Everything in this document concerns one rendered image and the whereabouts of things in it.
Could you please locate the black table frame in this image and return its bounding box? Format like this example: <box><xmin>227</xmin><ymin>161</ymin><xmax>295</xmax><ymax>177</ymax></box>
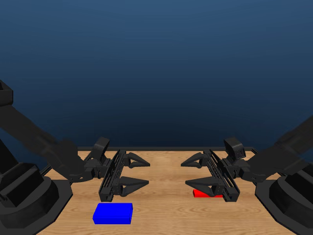
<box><xmin>40</xmin><ymin>146</ymin><xmax>260</xmax><ymax>177</ymax></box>

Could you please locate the thin red peg bar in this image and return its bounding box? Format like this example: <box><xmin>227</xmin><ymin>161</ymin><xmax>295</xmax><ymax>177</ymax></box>
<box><xmin>193</xmin><ymin>189</ymin><xmax>224</xmax><ymax>198</ymax></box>

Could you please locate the blue hollow socket block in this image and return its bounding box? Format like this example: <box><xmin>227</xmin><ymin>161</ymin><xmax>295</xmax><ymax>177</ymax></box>
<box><xmin>92</xmin><ymin>202</ymin><xmax>134</xmax><ymax>225</ymax></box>

